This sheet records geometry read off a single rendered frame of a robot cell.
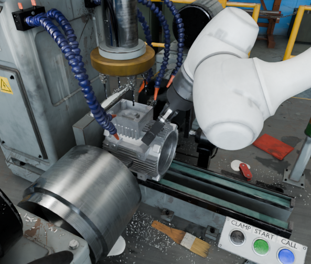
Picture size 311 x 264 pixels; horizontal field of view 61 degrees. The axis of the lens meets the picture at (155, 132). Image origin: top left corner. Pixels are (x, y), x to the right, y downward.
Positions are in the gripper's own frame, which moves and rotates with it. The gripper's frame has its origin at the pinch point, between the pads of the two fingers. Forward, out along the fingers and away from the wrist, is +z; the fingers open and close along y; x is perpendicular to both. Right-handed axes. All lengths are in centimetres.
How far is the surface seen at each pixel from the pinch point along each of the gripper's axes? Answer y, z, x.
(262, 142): -54, 11, 43
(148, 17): -293, 116, -107
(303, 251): 16.6, -18.4, 39.6
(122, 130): -0.8, 6.8, -7.8
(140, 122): -2.1, 0.4, -5.0
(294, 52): -431, 73, 98
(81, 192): 28.7, -2.2, -3.9
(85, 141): 9.0, 10.4, -14.2
